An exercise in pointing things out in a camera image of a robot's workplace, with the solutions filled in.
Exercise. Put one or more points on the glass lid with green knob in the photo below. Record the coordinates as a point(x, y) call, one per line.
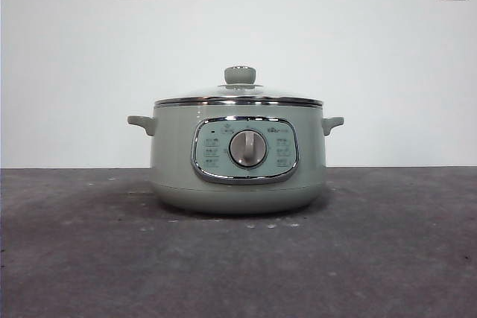
point(239, 74)

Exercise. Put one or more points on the pale green electric cooking pot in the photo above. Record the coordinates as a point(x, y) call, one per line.
point(175, 169)

